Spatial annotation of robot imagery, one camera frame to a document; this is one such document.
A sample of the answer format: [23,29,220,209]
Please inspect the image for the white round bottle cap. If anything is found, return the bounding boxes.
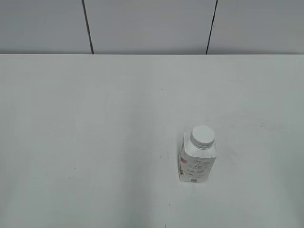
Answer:
[190,125,215,148]

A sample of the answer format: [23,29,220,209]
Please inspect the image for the white yili changqing bottle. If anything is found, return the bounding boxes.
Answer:
[178,130,217,183]

